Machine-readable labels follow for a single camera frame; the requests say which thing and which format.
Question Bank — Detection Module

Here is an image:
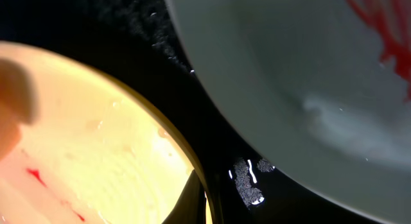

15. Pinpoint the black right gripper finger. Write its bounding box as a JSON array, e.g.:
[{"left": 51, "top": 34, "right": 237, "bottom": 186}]
[{"left": 163, "top": 170, "right": 206, "bottom": 224}]

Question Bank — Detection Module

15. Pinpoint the yellow plate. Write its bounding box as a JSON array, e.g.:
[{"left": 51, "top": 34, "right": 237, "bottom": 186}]
[{"left": 1, "top": 41, "right": 198, "bottom": 223}]

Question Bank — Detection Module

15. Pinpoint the light green plate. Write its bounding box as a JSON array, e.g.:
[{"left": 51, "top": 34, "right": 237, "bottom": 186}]
[{"left": 165, "top": 0, "right": 410, "bottom": 223}]

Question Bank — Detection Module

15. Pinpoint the green sponge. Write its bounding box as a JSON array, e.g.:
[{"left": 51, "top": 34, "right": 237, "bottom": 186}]
[{"left": 1, "top": 58, "right": 37, "bottom": 158}]

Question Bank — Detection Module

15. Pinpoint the round black tray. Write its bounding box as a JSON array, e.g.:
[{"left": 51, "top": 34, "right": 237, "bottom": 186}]
[{"left": 1, "top": 0, "right": 368, "bottom": 223}]

